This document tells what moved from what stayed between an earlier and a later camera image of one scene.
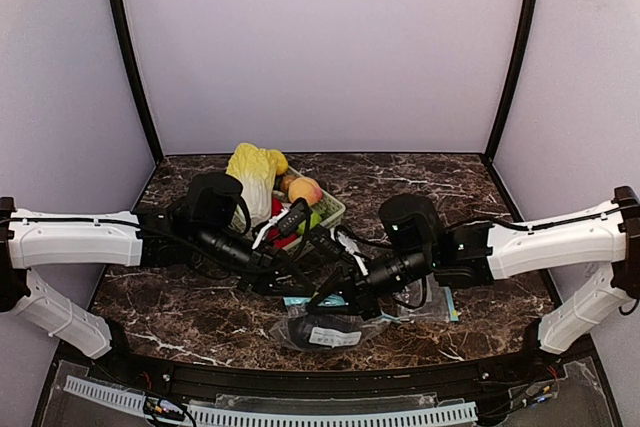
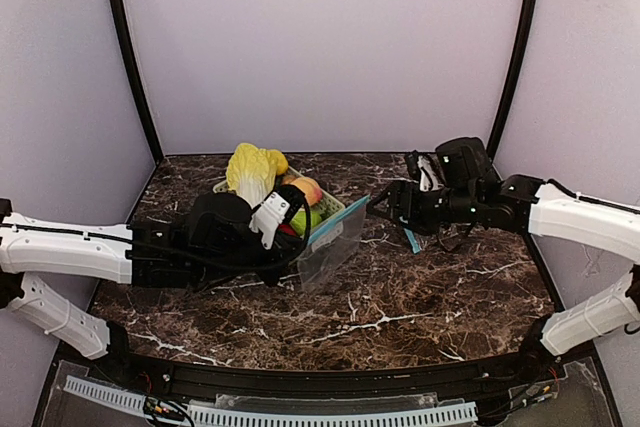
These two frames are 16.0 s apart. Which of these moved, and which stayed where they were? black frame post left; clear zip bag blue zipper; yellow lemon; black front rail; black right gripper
Moved: black right gripper; clear zip bag blue zipper
Stayed: black front rail; black frame post left; yellow lemon
